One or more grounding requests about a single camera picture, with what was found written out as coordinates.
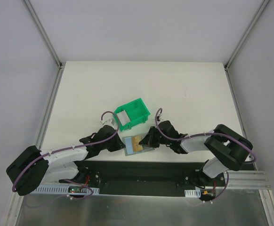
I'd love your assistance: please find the sage green card holder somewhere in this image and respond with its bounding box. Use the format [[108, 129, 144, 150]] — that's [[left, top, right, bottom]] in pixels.
[[123, 134, 154, 156]]

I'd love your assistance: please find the green plastic bin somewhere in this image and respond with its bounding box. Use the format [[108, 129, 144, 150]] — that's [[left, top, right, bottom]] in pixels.
[[114, 98, 151, 131]]

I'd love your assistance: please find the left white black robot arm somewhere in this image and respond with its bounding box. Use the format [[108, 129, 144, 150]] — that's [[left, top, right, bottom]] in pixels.
[[6, 125, 125, 196]]

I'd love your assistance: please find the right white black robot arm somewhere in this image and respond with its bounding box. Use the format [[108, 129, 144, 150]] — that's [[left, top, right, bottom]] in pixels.
[[139, 121, 253, 186]]

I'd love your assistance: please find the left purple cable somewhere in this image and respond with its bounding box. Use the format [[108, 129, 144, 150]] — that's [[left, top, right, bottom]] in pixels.
[[11, 111, 119, 193]]

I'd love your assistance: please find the purple cable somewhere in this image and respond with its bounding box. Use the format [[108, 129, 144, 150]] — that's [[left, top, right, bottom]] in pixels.
[[155, 107, 257, 163], [11, 111, 119, 193]]

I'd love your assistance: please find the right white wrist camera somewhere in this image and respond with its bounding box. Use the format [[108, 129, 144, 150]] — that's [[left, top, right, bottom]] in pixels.
[[156, 113, 162, 121]]

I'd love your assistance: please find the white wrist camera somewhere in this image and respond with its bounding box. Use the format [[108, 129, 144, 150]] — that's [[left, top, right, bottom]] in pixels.
[[156, 113, 162, 121], [101, 118, 116, 127]]

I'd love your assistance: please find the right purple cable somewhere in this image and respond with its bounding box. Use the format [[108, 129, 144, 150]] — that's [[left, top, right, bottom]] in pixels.
[[155, 107, 257, 163]]

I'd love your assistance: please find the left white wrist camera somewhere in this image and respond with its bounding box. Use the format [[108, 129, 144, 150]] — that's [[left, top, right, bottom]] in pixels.
[[101, 118, 116, 127]]

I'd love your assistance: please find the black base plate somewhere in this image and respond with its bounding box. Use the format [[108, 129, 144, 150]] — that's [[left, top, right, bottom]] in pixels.
[[73, 161, 225, 197]]

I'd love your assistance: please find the right white cable duct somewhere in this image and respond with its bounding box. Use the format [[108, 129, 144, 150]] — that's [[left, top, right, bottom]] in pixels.
[[185, 189, 201, 198]]

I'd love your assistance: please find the white cable duct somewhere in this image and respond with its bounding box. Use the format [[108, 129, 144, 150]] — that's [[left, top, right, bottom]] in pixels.
[[32, 185, 99, 195], [185, 189, 201, 198]]

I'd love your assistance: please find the left white cable duct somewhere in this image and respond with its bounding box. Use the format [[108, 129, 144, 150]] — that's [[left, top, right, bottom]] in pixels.
[[32, 185, 99, 195]]

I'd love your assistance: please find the aluminium front rail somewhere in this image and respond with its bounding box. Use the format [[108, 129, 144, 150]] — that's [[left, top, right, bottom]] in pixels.
[[224, 170, 271, 190]]

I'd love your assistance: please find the left aluminium frame post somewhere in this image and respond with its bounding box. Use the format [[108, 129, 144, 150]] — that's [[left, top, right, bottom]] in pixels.
[[22, 0, 63, 69]]

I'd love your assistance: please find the aluminium frame post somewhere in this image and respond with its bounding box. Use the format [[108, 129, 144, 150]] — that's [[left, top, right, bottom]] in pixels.
[[224, 0, 272, 71], [22, 0, 63, 69]]

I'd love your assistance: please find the right aluminium frame post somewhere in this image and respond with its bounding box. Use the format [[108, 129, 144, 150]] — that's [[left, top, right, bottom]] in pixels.
[[224, 0, 272, 71]]

